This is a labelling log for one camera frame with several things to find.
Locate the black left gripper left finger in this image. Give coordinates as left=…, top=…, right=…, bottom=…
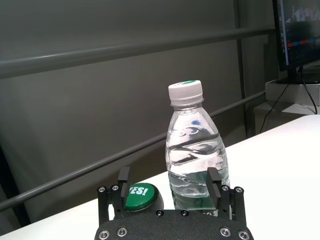
left=97, top=166, right=132, bottom=226

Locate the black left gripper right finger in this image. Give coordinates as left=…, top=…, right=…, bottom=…
left=206, top=167, right=247, bottom=225

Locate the clear water bottle green label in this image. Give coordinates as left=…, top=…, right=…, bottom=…
left=165, top=79, right=231, bottom=219

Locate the green YES button black base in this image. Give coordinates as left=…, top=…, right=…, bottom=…
left=123, top=182, right=165, bottom=214

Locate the white side table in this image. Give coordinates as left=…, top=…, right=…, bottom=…
left=253, top=101, right=320, bottom=137

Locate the white monitor stand box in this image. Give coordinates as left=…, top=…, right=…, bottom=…
left=264, top=79, right=320, bottom=106

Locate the black computer monitor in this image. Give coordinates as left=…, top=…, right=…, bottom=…
left=272, top=0, right=320, bottom=85

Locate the grey horizontal wall rail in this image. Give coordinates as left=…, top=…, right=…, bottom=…
left=0, top=90, right=266, bottom=212
left=0, top=27, right=276, bottom=80

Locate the black monitor cable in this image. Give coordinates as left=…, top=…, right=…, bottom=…
left=259, top=83, right=292, bottom=134
left=298, top=66, right=319, bottom=115

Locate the grey vertical frame post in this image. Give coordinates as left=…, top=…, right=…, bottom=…
left=234, top=0, right=255, bottom=139

